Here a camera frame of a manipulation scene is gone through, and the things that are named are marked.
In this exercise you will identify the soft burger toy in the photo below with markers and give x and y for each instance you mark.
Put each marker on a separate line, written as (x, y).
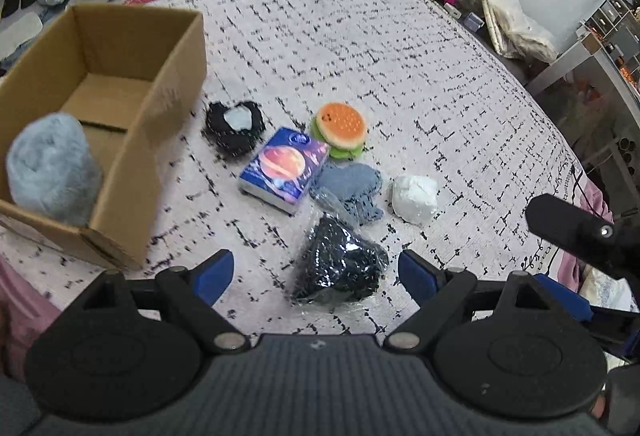
(340, 123)

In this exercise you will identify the brown cardboard box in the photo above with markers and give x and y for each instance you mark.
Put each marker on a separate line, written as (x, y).
(165, 81)

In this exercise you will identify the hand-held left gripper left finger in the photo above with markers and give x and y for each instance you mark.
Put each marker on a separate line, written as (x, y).
(215, 277)

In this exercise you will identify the white floor mat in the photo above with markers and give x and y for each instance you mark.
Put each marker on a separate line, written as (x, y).
(17, 33)

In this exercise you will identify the light blue fluffy towel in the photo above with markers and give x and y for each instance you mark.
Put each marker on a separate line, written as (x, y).
(52, 166)

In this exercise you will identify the patterned tote bag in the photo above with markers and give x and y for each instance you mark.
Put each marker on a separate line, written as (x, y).
(510, 21)

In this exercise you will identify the small blue box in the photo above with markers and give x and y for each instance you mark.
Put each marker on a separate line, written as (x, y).
(472, 20)

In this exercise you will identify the grey drawer organizer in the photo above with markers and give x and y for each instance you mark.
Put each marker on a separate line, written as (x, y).
(612, 18)

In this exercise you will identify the black cloth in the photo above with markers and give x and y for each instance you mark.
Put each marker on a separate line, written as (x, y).
(340, 261)

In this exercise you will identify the white black-patterned blanket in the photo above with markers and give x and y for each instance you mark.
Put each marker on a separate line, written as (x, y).
(375, 51)

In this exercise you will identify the white desk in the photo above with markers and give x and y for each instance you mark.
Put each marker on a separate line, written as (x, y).
(570, 66)

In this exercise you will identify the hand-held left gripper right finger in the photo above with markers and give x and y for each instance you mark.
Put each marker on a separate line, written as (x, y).
(417, 277)

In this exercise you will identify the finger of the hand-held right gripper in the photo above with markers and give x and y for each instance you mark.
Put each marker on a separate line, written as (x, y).
(567, 300)
(570, 223)

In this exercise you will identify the pale floral quilt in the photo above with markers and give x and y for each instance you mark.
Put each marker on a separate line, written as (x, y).
(607, 288)

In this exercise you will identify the planet print tissue pack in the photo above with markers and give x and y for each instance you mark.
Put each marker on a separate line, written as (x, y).
(280, 166)

